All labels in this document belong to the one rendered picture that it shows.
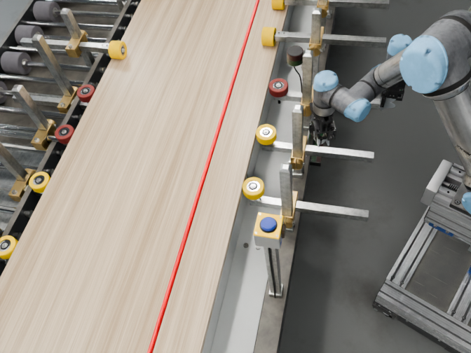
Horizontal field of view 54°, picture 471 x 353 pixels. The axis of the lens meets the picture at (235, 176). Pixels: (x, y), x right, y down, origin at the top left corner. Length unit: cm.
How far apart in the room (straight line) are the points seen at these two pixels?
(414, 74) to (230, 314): 108
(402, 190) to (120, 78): 163
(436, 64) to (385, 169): 176
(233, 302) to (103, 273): 50
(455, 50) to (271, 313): 103
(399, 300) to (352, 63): 174
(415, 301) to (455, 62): 135
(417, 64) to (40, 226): 136
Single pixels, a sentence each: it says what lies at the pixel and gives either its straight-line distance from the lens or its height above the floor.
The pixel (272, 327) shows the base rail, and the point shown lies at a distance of 168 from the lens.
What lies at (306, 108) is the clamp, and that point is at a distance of 193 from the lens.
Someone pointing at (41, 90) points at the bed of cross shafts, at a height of 71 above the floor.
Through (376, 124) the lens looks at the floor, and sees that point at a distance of 304.
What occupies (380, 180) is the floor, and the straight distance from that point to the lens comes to 279.
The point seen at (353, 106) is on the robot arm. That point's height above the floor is 123.
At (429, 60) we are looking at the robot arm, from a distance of 113.
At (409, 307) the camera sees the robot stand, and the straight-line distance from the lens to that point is 226.
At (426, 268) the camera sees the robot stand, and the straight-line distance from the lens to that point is 236.
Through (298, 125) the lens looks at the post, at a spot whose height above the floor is 104.
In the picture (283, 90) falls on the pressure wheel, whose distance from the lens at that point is 195.
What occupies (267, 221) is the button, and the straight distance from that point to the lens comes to 124.
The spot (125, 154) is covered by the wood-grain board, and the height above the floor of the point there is 90.
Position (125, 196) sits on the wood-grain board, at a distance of 177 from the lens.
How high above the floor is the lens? 233
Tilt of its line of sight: 56 degrees down
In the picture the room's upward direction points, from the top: 12 degrees counter-clockwise
